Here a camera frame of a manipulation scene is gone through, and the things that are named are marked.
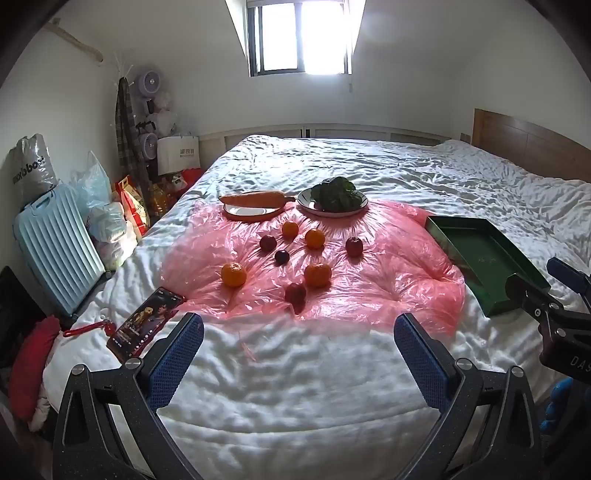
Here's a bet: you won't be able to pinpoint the silver printed bag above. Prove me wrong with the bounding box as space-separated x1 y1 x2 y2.
9 134 58 199

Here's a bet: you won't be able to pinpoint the red cloth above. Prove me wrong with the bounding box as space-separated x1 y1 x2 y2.
9 316 61 421

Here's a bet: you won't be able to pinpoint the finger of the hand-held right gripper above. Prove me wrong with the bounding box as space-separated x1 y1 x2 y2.
546 257 591 298
505 273 563 320

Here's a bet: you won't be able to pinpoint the carrot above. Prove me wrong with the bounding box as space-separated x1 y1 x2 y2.
219 190 295 210

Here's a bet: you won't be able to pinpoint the wooden headboard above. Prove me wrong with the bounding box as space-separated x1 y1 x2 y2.
472 108 591 183

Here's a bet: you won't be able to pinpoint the smartphone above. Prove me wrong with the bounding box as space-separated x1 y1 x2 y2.
106 287 185 363

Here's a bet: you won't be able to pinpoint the green leafy vegetable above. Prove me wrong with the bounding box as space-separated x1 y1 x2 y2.
310 176 360 212

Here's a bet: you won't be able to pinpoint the plaid scarf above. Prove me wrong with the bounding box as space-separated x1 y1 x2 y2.
115 78 148 185

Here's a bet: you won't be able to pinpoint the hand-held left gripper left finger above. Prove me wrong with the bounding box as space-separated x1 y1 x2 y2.
52 312 206 480

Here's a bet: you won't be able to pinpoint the red lanyard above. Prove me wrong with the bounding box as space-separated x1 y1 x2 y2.
62 320 116 339

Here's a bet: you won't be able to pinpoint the hanging clear plastic bags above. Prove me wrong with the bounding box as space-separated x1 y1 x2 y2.
154 90 178 136

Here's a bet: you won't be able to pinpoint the white coat rack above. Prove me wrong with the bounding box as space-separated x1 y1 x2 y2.
111 53 139 84

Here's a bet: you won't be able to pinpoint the light blue ribbed suitcase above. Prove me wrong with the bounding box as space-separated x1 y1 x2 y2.
13 185 112 319

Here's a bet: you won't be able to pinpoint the green rectangular tray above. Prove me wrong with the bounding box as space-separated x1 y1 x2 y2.
425 216 552 318

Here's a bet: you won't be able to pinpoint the purple clip fan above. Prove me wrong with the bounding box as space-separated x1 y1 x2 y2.
137 131 160 160
139 65 164 99

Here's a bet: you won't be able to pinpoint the pink plastic sheet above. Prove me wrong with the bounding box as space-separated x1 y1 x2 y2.
159 198 466 330

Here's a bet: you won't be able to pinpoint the wooden wall rod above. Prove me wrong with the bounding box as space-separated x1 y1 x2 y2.
46 18 105 65

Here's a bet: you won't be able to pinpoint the window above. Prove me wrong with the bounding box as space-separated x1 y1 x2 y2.
247 0 354 77

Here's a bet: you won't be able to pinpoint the clear bluish plastic bag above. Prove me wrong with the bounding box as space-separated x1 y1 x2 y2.
71 152 114 213

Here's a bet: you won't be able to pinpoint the dark-rimmed white plate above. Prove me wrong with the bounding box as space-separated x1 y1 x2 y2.
297 187 369 217

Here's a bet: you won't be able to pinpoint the yellow and red snack bag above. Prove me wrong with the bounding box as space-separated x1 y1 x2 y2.
115 178 151 236

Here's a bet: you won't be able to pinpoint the red-rimmed white plate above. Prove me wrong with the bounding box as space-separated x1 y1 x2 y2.
223 203 283 223

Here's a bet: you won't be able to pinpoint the white plastic bag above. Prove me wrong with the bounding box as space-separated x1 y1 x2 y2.
90 203 139 271

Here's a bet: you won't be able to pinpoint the white paper bag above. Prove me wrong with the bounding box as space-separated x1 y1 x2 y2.
157 135 200 176

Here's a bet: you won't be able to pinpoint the person's right hand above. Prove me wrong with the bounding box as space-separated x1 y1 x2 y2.
541 376 575 435

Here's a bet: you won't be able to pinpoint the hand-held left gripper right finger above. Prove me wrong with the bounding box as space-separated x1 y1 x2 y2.
393 312 543 480

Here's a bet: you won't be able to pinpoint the cooking oil bottle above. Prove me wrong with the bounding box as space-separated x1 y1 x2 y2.
150 182 174 215

